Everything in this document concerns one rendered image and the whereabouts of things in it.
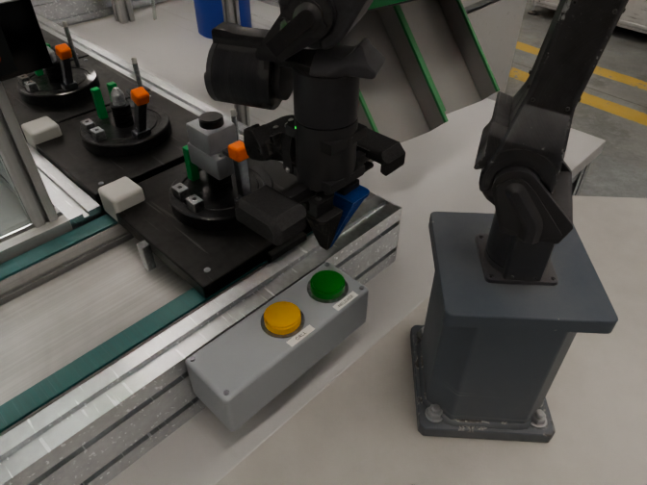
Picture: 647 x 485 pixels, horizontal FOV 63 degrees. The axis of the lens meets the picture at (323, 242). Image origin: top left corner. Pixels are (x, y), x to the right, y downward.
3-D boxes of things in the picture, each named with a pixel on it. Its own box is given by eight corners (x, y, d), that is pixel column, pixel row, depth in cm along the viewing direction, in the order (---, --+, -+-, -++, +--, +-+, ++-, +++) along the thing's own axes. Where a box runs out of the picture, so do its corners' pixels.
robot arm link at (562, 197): (564, 192, 48) (587, 130, 44) (564, 254, 42) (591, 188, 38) (490, 179, 50) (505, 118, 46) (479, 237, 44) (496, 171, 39)
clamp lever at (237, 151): (256, 196, 68) (249, 144, 63) (244, 203, 67) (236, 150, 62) (238, 186, 70) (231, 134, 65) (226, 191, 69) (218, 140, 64)
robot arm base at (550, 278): (558, 286, 47) (580, 234, 43) (485, 283, 48) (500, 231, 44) (539, 236, 53) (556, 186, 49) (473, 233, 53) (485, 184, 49)
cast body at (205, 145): (246, 167, 68) (241, 118, 64) (219, 181, 66) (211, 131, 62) (208, 144, 73) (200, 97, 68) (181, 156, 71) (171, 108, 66)
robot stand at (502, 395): (553, 443, 57) (621, 322, 44) (418, 435, 58) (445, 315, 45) (523, 337, 68) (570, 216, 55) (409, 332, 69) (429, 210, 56)
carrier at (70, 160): (233, 144, 88) (223, 71, 79) (98, 207, 75) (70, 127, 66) (154, 99, 100) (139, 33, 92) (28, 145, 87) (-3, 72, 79)
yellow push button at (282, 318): (308, 325, 58) (308, 314, 56) (281, 346, 56) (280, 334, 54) (284, 306, 60) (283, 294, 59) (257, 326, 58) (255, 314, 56)
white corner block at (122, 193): (149, 211, 74) (142, 187, 71) (119, 225, 71) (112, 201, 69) (132, 197, 76) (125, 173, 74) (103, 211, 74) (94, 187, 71)
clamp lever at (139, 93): (149, 131, 82) (149, 93, 76) (138, 135, 81) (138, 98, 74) (137, 115, 83) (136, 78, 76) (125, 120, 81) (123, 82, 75)
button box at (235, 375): (367, 321, 65) (370, 287, 61) (232, 434, 54) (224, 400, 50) (326, 293, 69) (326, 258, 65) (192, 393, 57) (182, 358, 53)
